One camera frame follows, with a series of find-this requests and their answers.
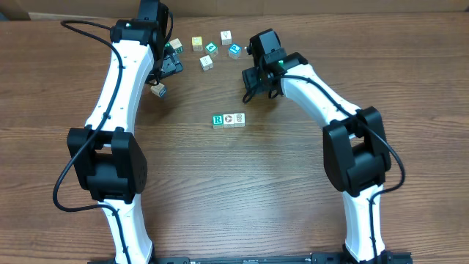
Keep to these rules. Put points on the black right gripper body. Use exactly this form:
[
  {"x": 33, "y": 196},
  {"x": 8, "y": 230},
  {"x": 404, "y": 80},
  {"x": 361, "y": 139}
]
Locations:
[{"x": 256, "y": 81}]

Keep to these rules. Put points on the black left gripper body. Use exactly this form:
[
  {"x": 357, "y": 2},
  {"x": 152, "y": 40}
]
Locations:
[{"x": 167, "y": 64}]

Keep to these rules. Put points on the white red picture block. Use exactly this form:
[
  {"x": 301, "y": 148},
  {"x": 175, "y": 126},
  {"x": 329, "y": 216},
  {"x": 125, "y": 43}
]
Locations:
[{"x": 239, "y": 120}]

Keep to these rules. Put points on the soccer ball wooden block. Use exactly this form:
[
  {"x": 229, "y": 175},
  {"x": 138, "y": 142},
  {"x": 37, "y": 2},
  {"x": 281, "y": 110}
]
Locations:
[{"x": 228, "y": 121}]

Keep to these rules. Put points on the green R wooden block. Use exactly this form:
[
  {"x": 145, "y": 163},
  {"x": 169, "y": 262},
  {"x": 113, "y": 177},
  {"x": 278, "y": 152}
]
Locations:
[{"x": 218, "y": 121}]

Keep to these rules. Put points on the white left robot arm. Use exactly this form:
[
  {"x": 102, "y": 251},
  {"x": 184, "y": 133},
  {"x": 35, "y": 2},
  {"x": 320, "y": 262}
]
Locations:
[{"x": 105, "y": 154}]

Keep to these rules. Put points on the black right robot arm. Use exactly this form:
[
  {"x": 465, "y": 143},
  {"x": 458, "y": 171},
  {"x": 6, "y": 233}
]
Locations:
[{"x": 356, "y": 154}]

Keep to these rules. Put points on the white block green 2 side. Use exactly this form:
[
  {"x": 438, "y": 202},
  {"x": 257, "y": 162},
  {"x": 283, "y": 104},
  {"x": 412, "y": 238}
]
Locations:
[{"x": 176, "y": 45}]

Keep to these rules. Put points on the white block blue side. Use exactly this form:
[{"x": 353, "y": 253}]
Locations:
[{"x": 159, "y": 90}]

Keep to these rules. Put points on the small yellow top block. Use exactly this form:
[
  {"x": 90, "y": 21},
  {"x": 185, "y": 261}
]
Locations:
[{"x": 197, "y": 43}]

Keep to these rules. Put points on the white X wooden block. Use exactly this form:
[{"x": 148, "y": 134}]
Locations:
[{"x": 206, "y": 62}]

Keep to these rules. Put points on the blue P wooden block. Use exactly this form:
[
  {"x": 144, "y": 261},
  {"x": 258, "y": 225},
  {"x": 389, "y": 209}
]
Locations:
[{"x": 234, "y": 51}]

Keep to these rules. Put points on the green 4 wooden block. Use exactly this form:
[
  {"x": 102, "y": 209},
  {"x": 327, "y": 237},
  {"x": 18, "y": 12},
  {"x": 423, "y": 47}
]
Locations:
[{"x": 211, "y": 49}]

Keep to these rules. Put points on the white bulb picture block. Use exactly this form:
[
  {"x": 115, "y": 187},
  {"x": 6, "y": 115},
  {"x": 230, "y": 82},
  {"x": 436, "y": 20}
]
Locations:
[{"x": 226, "y": 38}]

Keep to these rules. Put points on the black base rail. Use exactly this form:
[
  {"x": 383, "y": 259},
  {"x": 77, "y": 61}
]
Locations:
[{"x": 314, "y": 258}]

